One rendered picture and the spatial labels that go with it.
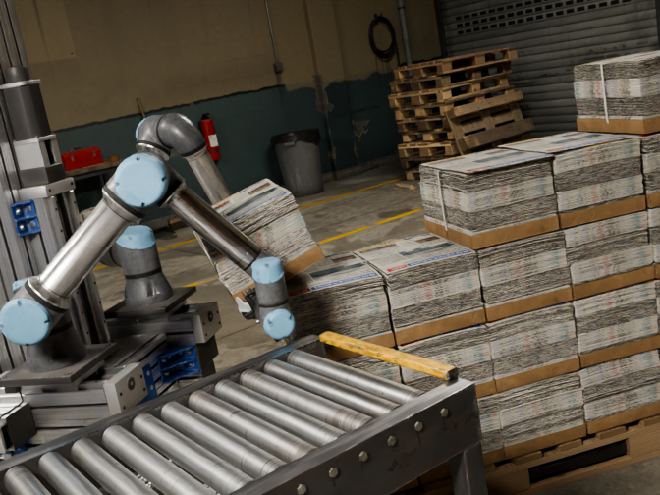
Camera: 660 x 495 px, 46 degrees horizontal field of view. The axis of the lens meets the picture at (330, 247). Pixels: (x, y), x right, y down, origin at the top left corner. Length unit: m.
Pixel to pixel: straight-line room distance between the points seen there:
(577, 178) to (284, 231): 0.90
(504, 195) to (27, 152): 1.35
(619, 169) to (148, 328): 1.52
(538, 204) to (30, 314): 1.44
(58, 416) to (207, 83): 7.58
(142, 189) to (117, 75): 7.22
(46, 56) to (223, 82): 2.05
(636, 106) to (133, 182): 1.54
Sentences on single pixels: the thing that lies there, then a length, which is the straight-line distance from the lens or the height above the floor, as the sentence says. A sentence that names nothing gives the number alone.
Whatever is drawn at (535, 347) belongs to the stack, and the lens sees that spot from 2.51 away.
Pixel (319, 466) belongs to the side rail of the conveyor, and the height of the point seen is 0.80.
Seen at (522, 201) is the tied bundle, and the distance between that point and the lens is 2.39.
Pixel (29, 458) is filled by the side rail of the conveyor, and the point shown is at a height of 0.80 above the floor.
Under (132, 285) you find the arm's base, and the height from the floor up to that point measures 0.88.
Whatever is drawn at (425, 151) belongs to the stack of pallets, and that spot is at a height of 0.34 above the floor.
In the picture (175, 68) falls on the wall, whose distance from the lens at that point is 9.30.
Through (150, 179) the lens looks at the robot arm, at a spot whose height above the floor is 1.25.
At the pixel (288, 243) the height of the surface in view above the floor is 0.97.
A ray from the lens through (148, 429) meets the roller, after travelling 1.64.
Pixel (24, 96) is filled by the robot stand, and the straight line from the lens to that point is 2.27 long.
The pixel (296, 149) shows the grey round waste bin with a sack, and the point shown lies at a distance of 9.27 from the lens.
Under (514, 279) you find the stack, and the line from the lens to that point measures 2.42.
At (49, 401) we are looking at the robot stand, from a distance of 2.13.
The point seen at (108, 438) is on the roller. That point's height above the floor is 0.79.
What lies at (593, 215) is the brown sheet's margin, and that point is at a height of 0.85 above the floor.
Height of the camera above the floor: 1.42
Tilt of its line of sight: 13 degrees down
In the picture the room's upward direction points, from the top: 10 degrees counter-clockwise
